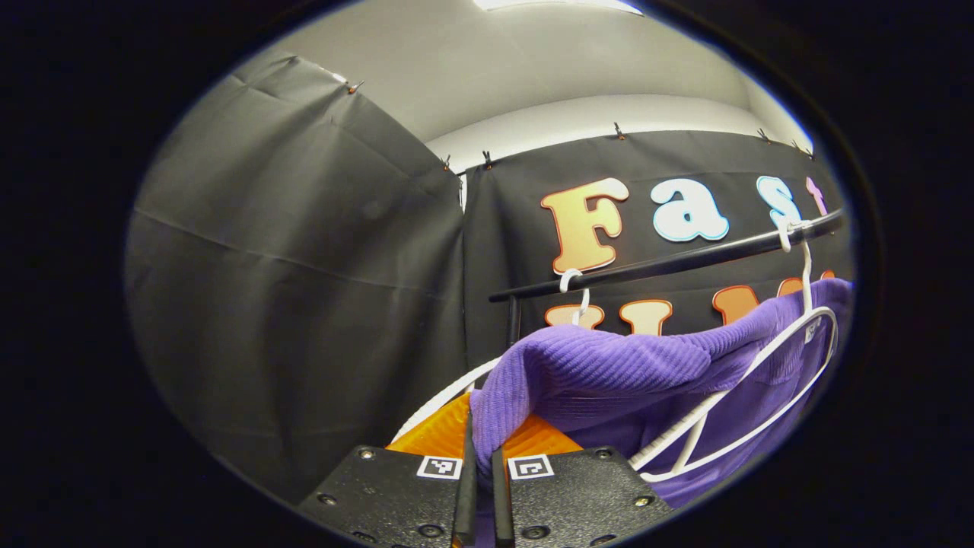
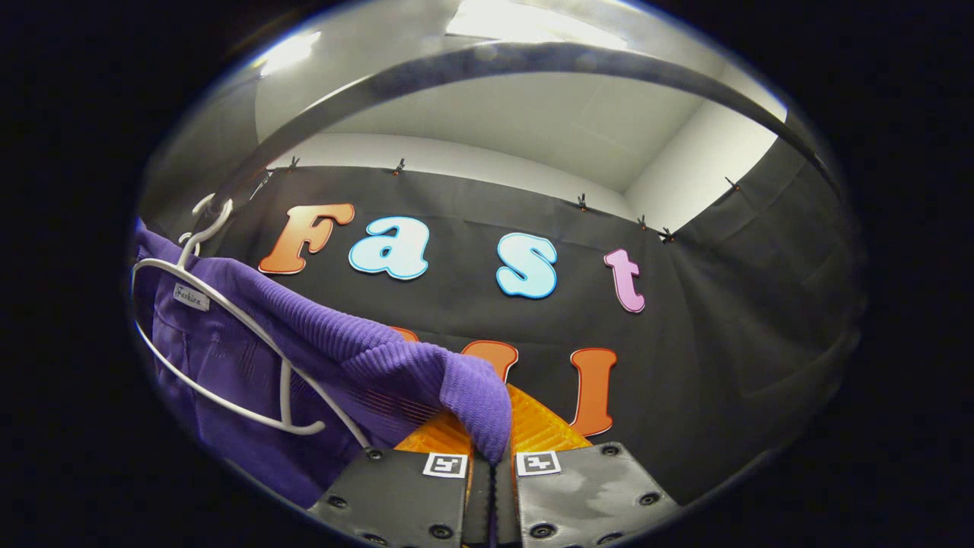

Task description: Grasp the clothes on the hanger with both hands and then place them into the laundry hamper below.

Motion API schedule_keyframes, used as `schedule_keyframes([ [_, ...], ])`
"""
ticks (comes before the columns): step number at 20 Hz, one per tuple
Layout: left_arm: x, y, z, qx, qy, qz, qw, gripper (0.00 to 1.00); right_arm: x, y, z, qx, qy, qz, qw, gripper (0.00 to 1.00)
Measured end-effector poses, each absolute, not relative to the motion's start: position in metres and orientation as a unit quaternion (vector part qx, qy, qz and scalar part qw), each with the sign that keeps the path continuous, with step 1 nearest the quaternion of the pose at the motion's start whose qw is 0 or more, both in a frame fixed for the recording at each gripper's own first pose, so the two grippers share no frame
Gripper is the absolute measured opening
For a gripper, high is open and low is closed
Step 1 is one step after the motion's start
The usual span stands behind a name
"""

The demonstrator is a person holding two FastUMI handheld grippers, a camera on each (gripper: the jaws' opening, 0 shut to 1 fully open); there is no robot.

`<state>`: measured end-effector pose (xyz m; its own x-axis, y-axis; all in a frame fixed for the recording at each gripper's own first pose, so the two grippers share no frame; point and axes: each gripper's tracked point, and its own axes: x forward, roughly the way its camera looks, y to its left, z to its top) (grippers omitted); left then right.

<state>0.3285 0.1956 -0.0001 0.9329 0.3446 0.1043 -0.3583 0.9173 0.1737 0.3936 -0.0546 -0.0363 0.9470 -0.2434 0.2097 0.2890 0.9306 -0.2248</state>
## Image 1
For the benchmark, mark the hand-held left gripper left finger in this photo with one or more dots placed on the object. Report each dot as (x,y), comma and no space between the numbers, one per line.
(464,502)

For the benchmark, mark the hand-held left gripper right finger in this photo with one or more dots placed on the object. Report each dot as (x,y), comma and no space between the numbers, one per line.
(501,510)

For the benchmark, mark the purple jacket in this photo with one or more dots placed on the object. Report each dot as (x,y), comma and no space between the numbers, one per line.
(609,365)

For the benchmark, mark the white plastic clothes hanger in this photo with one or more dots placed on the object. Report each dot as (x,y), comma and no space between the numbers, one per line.
(806,274)
(449,393)

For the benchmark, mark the black metal clothes rack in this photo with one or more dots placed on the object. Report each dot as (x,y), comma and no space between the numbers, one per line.
(670,264)

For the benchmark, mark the black backdrop cloth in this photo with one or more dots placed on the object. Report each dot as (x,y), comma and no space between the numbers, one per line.
(304,304)

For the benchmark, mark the row of small backdrop clips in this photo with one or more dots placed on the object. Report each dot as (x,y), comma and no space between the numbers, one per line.
(619,132)

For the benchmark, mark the ceiling light panel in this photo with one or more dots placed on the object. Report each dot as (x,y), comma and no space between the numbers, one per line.
(555,4)

